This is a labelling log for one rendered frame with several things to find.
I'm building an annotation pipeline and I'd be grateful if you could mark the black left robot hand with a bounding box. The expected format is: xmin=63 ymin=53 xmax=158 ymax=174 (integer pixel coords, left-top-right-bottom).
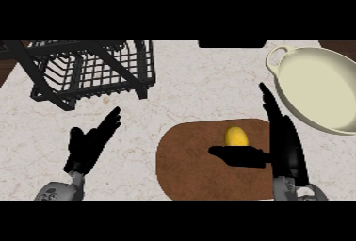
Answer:
xmin=62 ymin=105 xmax=124 ymax=176

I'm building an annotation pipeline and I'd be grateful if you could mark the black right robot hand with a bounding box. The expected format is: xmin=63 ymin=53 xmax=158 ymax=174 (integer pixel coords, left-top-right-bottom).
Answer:
xmin=207 ymin=82 xmax=310 ymax=187

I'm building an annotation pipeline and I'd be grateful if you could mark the yellow lemon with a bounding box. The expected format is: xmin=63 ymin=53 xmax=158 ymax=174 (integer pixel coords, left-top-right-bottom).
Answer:
xmin=224 ymin=125 xmax=249 ymax=148

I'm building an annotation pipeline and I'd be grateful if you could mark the brown wooden cutting board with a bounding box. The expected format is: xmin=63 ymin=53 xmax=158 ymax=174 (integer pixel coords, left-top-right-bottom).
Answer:
xmin=153 ymin=118 xmax=274 ymax=201

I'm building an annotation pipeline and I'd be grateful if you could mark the cream pot with handle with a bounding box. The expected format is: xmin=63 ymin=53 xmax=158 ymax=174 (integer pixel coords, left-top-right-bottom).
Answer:
xmin=264 ymin=45 xmax=356 ymax=137

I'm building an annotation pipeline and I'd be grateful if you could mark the black wire basket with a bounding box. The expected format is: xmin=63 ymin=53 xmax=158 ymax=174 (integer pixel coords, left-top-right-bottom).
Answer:
xmin=0 ymin=40 xmax=156 ymax=112

